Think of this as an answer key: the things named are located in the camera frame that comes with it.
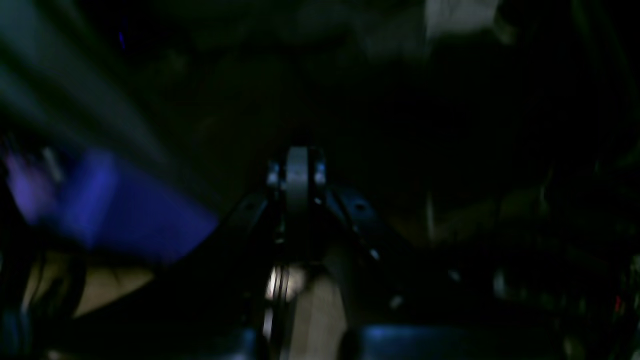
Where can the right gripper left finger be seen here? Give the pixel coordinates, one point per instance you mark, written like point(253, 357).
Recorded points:
point(212, 302)

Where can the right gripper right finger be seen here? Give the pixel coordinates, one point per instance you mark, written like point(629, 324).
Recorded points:
point(380, 279)

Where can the blue cloth item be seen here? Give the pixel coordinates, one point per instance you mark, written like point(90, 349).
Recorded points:
point(108, 205)

